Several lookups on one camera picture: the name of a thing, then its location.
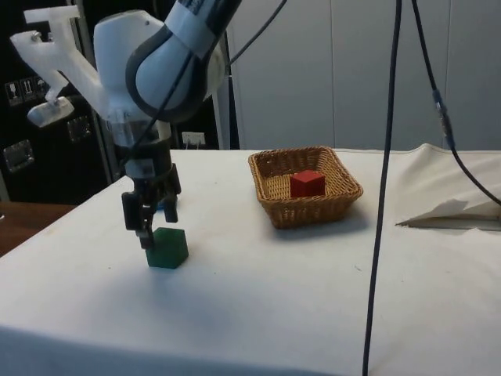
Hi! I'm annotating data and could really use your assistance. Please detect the green cube block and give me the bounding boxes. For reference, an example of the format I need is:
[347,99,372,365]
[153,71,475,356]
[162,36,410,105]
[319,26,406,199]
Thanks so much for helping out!
[145,227,190,270]

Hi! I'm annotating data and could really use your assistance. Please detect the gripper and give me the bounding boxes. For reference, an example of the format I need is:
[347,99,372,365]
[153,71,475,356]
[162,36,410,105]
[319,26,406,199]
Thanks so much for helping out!
[114,135,182,250]

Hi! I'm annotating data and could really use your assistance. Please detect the red cube block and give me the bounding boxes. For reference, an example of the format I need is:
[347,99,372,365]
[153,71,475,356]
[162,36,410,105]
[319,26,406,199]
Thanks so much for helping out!
[290,169,327,198]

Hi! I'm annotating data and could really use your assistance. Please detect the white camera bracket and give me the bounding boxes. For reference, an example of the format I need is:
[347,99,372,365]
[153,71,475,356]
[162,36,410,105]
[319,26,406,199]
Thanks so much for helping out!
[9,5,113,118]

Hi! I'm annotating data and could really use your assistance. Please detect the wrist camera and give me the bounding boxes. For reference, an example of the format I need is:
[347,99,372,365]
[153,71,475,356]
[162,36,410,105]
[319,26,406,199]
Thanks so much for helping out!
[26,96,76,128]

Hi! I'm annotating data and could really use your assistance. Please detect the wicker basket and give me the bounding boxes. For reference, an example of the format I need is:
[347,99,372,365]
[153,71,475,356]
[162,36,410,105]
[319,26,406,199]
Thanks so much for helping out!
[248,146,365,231]

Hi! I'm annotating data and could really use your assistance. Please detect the black cabinet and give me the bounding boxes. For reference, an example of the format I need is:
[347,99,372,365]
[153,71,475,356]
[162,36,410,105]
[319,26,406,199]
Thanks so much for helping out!
[0,0,240,205]

